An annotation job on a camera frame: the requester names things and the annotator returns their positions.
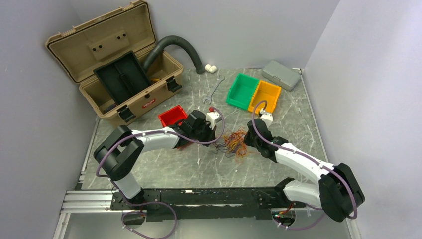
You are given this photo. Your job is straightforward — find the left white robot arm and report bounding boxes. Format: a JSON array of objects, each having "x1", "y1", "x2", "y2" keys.
[{"x1": 93, "y1": 109, "x2": 224, "y2": 209}]

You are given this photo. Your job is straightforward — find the white pipe fitting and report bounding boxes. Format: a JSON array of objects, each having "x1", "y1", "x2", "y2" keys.
[{"x1": 204, "y1": 64, "x2": 217, "y2": 73}]

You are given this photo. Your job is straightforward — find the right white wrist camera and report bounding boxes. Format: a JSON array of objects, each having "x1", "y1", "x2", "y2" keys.
[{"x1": 260, "y1": 112, "x2": 273, "y2": 128}]

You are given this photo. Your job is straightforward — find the tan plastic toolbox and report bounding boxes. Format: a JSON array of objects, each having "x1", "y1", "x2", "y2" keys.
[{"x1": 45, "y1": 0, "x2": 183, "y2": 127}]

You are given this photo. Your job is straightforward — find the coloured wire bundle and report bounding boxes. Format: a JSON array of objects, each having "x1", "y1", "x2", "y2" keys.
[{"x1": 211, "y1": 127, "x2": 259, "y2": 166}]

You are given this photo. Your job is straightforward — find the black corrugated hose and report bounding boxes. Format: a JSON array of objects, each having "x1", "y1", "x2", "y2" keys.
[{"x1": 142, "y1": 35, "x2": 206, "y2": 75}]

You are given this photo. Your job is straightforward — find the green plastic bin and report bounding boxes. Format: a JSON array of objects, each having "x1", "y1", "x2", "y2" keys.
[{"x1": 226, "y1": 73, "x2": 260, "y2": 110}]

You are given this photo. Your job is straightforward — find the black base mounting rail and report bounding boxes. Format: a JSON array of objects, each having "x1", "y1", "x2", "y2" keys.
[{"x1": 110, "y1": 187, "x2": 294, "y2": 222}]

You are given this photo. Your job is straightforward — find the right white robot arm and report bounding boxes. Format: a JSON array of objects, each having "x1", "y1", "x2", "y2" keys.
[{"x1": 244, "y1": 119, "x2": 365, "y2": 222}]

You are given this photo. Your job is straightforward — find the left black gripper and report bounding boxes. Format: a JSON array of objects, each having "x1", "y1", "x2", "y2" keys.
[{"x1": 190, "y1": 120, "x2": 216, "y2": 147}]

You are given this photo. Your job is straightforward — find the orange plastic bin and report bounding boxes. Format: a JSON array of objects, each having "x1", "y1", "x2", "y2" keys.
[{"x1": 247, "y1": 80, "x2": 282, "y2": 113}]

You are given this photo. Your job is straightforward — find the grey plastic case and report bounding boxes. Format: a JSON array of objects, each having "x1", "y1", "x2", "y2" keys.
[{"x1": 262, "y1": 60, "x2": 301, "y2": 91}]

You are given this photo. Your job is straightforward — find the aluminium extrusion frame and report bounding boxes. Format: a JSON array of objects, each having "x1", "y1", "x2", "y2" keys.
[{"x1": 53, "y1": 189, "x2": 113, "y2": 239}]

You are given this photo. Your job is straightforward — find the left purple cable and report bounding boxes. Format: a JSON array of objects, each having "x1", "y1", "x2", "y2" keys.
[{"x1": 96, "y1": 106, "x2": 226, "y2": 239}]

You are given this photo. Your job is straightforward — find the red plastic bin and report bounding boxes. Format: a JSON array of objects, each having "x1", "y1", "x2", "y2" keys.
[{"x1": 158, "y1": 105, "x2": 188, "y2": 127}]

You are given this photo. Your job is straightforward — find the black toolbox tray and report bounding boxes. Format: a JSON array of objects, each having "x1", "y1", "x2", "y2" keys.
[{"x1": 94, "y1": 51, "x2": 152, "y2": 105}]

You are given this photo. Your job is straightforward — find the silver open-end wrench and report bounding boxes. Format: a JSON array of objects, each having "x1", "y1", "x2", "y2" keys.
[{"x1": 203, "y1": 75, "x2": 225, "y2": 104}]

